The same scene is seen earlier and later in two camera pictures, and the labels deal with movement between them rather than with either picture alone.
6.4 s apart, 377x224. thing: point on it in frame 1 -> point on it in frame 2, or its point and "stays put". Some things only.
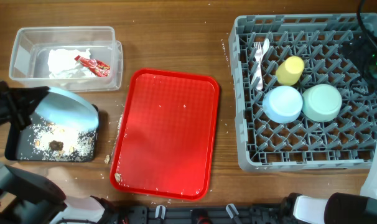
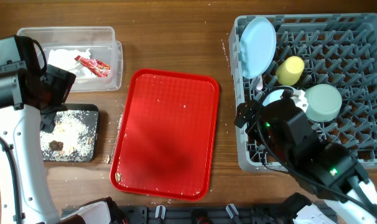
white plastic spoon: x=265 y=45 -> x=260 y=86
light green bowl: x=321 y=102 stays put
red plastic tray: x=165 y=144 stays put
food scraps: x=56 y=143 stays put
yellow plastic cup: x=290 y=70 stays put
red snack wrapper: x=96 y=66 stays put
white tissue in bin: x=61 y=64 stays put
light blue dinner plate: x=58 y=106 -> x=257 y=46
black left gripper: x=20 y=104 -> x=63 y=81
